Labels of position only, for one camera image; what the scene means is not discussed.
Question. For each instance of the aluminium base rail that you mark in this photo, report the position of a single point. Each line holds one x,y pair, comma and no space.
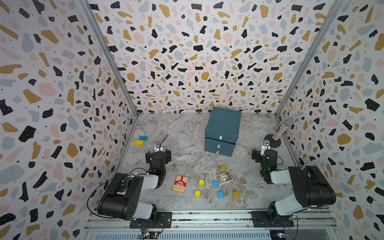
315,224

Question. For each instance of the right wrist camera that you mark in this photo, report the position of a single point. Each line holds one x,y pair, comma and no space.
265,146

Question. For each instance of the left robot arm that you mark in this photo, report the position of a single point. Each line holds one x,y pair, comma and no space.
121,199

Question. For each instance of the yellow paint can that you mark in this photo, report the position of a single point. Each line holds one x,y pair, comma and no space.
201,182
197,194

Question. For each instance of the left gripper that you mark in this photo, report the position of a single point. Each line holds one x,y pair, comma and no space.
167,154

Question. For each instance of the yellow paint can upper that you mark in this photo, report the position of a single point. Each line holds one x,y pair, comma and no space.
201,182

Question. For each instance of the yellow paint can lower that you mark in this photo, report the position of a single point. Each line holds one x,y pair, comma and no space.
197,194

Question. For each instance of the yellow block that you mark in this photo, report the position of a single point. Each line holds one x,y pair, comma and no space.
138,142

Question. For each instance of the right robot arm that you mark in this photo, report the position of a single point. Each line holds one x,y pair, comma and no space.
310,189

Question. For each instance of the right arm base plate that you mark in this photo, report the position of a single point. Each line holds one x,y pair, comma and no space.
264,219

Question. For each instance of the purple playing card box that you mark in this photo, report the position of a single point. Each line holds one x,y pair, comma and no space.
223,178

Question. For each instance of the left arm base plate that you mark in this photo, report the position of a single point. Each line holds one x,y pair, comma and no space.
159,220

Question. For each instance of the glitter microphone on stand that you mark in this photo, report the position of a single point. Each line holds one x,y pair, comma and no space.
274,140

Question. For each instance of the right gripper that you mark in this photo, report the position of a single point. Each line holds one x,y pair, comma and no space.
255,153

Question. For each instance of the teal drawer cabinet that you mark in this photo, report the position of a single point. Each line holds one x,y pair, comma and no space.
222,131

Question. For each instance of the red Texas Hold'em card box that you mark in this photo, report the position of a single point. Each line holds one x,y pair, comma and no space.
180,184

